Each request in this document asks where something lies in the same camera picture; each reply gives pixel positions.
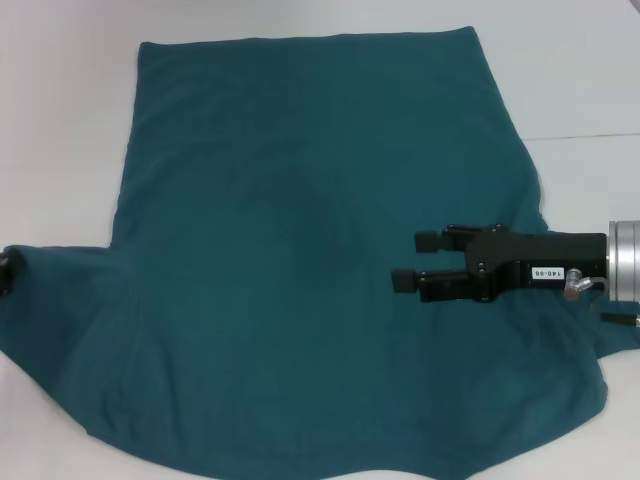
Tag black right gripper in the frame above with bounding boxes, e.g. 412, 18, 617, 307
392, 224, 609, 304

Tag teal blue shirt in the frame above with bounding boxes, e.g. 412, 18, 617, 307
0, 25, 640, 480

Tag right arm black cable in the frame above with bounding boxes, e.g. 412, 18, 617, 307
563, 268, 640, 330

